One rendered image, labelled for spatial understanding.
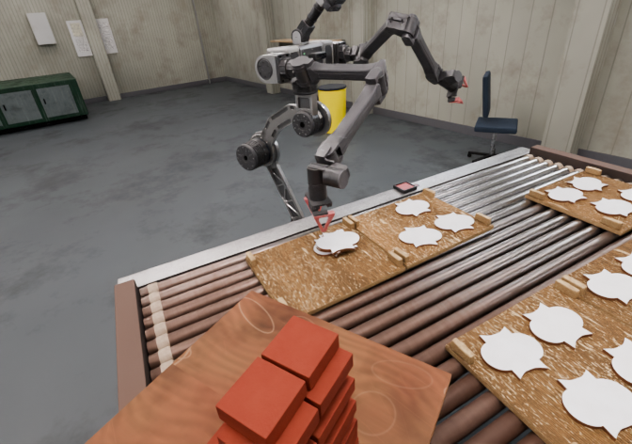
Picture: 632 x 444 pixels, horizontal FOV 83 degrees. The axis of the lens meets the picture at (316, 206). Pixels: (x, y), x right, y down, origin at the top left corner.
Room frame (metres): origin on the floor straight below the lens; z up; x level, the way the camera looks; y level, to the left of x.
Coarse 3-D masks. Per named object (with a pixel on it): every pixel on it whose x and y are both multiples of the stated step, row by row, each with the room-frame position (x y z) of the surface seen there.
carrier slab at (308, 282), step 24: (312, 240) 1.08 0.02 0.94; (360, 240) 1.05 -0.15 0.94; (264, 264) 0.96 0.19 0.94; (288, 264) 0.95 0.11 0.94; (312, 264) 0.93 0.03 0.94; (336, 264) 0.92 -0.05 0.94; (360, 264) 0.91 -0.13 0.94; (384, 264) 0.90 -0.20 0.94; (264, 288) 0.85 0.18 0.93; (288, 288) 0.83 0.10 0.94; (312, 288) 0.82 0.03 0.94; (336, 288) 0.81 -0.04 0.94; (360, 288) 0.80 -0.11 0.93; (312, 312) 0.73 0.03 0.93
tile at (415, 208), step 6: (408, 198) 1.32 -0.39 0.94; (396, 204) 1.28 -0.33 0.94; (402, 204) 1.27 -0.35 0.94; (408, 204) 1.27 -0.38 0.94; (414, 204) 1.26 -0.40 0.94; (420, 204) 1.26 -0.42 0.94; (426, 204) 1.25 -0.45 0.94; (396, 210) 1.23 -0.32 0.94; (402, 210) 1.23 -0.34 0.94; (408, 210) 1.22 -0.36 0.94; (414, 210) 1.22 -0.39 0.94; (420, 210) 1.21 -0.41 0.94; (426, 210) 1.21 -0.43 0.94
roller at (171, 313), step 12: (552, 168) 1.55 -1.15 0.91; (516, 180) 1.45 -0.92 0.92; (528, 180) 1.47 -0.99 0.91; (480, 192) 1.37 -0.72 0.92; (492, 192) 1.37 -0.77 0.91; (456, 204) 1.28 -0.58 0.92; (228, 288) 0.87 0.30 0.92; (240, 288) 0.87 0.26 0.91; (192, 300) 0.83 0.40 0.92; (204, 300) 0.83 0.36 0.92; (216, 300) 0.84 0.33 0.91; (156, 312) 0.79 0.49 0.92; (168, 312) 0.79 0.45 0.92; (180, 312) 0.79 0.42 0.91; (144, 324) 0.75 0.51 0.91; (156, 324) 0.76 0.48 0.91
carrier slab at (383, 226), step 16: (384, 208) 1.27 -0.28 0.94; (432, 208) 1.23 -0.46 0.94; (448, 208) 1.22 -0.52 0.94; (368, 224) 1.15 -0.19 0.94; (384, 224) 1.15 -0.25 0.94; (400, 224) 1.14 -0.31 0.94; (416, 224) 1.13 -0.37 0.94; (432, 224) 1.12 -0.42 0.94; (480, 224) 1.09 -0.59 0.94; (384, 240) 1.04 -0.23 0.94; (448, 240) 1.01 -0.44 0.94; (464, 240) 1.01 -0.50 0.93; (416, 256) 0.93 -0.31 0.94; (432, 256) 0.94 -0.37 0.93
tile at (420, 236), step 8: (408, 232) 1.06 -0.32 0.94; (416, 232) 1.06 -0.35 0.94; (424, 232) 1.05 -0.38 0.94; (432, 232) 1.05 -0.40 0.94; (440, 232) 1.04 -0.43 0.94; (400, 240) 1.03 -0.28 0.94; (408, 240) 1.01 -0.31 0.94; (416, 240) 1.01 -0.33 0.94; (424, 240) 1.01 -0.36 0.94; (432, 240) 1.00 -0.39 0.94
